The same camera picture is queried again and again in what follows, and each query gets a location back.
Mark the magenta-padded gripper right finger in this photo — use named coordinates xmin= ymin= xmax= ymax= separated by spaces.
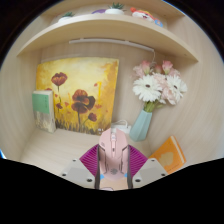
xmin=125 ymin=143 xmax=169 ymax=190

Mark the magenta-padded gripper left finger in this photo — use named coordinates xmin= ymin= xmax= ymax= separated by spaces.
xmin=60 ymin=143 xmax=102 ymax=190

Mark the pink computer mouse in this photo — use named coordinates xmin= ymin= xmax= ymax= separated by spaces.
xmin=97 ymin=128 xmax=130 ymax=183

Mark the orange covered book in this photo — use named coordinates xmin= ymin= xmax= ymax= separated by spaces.
xmin=148 ymin=135 xmax=187 ymax=176

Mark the pale teal faceted vase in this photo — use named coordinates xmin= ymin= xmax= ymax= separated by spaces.
xmin=129 ymin=109 xmax=154 ymax=142

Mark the white power strip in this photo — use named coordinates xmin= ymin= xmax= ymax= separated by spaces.
xmin=110 ymin=119 xmax=133 ymax=135

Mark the green covered book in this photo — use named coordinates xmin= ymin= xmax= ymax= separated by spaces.
xmin=31 ymin=89 xmax=57 ymax=134

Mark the white and pink flower bouquet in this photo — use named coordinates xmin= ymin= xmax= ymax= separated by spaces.
xmin=132 ymin=59 xmax=188 ymax=114

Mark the yellow poppy flower painting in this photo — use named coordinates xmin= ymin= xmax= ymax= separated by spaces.
xmin=35 ymin=57 xmax=120 ymax=136

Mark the white light bar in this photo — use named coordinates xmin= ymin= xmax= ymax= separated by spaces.
xmin=68 ymin=37 xmax=155 ymax=53

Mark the wooden shelf with ornaments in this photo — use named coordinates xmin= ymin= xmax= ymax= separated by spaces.
xmin=17 ymin=1 xmax=199 ymax=63

